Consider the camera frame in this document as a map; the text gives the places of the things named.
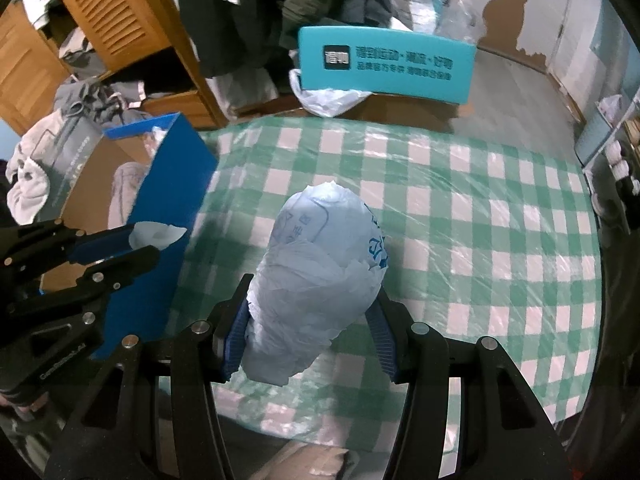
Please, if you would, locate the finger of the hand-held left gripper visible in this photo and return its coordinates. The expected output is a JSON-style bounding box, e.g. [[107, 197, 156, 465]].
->
[[0, 219, 138, 274], [12, 246, 162, 319]]

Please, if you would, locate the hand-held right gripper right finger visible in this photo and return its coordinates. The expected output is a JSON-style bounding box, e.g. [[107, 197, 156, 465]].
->
[[365, 285, 581, 480]]

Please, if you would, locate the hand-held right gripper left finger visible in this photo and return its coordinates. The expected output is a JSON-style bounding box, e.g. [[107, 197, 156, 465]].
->
[[37, 274, 256, 480]]

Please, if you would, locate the white tissue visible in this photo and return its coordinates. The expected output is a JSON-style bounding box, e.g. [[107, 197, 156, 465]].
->
[[129, 221, 188, 250]]

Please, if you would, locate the grey towel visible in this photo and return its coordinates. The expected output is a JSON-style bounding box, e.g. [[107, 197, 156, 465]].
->
[[109, 162, 152, 229]]

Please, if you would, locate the blue cardboard box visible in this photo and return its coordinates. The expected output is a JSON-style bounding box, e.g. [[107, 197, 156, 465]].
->
[[37, 112, 219, 361]]

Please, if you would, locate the light blue plastic bag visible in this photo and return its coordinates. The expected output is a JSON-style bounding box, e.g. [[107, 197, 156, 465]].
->
[[244, 179, 390, 387]]

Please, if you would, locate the white grey blanket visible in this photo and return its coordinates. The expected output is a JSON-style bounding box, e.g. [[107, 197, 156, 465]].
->
[[5, 109, 67, 224]]

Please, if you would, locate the grey clothes pile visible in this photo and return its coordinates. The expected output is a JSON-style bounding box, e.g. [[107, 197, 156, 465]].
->
[[52, 77, 152, 127]]

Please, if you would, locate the green checkered tablecloth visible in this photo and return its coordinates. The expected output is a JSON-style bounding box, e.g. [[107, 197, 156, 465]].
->
[[165, 115, 604, 454]]

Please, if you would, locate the white fabric bundle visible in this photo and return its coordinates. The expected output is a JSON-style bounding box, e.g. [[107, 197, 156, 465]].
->
[[210, 70, 279, 119]]

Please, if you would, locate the dark cloth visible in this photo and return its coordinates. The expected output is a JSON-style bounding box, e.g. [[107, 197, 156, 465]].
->
[[590, 220, 640, 461]]

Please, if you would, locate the wooden wardrobe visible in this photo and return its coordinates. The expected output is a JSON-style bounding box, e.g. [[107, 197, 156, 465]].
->
[[0, 0, 236, 134]]

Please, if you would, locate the white plastic shopping bag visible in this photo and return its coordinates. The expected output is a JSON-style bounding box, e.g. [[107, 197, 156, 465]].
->
[[289, 69, 374, 119]]

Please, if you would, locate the dark jacket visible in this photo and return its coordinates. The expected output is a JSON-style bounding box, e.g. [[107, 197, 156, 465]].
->
[[172, 0, 301, 79]]

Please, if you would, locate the teal printed box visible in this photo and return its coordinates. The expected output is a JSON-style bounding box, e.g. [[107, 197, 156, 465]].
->
[[297, 25, 477, 106]]

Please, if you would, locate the group of assorted shoes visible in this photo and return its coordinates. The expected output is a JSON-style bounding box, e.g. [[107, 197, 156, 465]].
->
[[592, 139, 640, 222]]

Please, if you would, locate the olive jacket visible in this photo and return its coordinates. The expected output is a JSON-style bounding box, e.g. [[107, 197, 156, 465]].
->
[[279, 0, 372, 54]]

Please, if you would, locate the shoe rack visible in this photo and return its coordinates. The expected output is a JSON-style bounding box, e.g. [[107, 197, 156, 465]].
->
[[582, 100, 640, 234]]

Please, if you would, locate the clear plastic bag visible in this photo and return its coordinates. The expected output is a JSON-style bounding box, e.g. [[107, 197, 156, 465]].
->
[[390, 0, 489, 44]]

